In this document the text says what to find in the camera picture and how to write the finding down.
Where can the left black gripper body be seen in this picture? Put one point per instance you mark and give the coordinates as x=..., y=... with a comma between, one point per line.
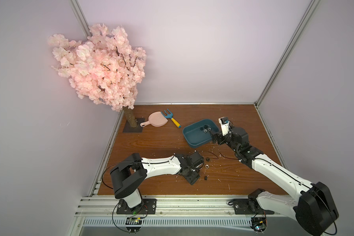
x=191, y=176

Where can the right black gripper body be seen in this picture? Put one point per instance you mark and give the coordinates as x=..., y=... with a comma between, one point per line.
x=220, y=138

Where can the teal plastic storage box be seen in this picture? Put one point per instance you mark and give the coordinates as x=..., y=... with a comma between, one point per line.
x=196, y=137

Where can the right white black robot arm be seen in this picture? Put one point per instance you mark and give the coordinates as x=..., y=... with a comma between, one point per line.
x=310, y=204

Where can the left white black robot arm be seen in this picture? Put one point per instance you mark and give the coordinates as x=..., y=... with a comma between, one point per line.
x=129, y=174

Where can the blue yellow toy rake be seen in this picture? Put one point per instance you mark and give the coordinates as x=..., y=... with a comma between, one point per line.
x=169, y=115

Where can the pink plastic dustpan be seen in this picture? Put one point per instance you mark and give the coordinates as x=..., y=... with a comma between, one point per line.
x=155, y=119

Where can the left controller board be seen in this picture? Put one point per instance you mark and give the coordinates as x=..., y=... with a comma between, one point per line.
x=133, y=224

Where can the controller board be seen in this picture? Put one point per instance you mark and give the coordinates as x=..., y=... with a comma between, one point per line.
x=258, y=224
x=133, y=224

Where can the dark square tree base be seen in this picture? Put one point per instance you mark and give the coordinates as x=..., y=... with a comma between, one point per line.
x=137, y=129

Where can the right controller board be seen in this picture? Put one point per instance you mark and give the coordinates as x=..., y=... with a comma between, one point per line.
x=258, y=224

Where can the pink artificial blossom tree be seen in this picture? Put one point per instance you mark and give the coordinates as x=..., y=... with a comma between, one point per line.
x=105, y=68

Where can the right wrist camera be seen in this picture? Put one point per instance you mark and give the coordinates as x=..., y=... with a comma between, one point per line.
x=225, y=125

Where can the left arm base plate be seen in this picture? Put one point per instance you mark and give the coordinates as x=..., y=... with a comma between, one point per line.
x=147, y=206

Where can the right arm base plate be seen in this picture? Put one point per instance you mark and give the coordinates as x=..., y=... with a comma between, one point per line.
x=239, y=206

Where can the aluminium front rail frame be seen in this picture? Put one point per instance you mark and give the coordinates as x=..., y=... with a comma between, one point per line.
x=171, y=211

